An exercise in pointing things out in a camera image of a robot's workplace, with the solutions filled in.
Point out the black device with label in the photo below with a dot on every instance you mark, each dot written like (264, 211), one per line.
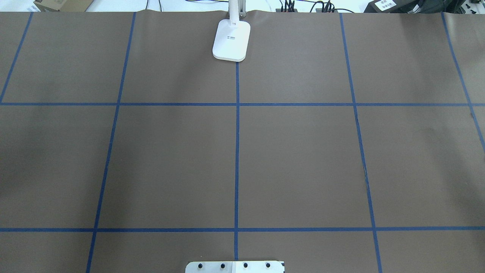
(391, 6)

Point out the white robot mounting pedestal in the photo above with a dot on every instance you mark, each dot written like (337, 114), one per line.
(251, 266)

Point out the cardboard box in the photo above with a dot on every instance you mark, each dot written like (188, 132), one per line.
(63, 5)

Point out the white desk lamp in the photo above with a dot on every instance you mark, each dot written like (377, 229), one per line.
(232, 35)

